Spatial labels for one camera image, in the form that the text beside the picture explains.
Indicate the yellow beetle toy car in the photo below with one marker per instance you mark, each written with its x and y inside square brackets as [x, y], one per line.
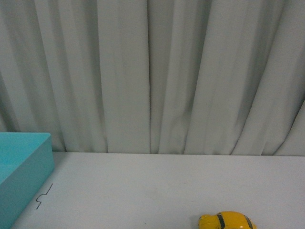
[226, 220]

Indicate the grey pleated curtain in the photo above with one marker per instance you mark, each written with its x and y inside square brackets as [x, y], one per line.
[212, 77]

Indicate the turquoise plastic storage bin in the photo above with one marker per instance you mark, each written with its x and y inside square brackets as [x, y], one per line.
[26, 161]

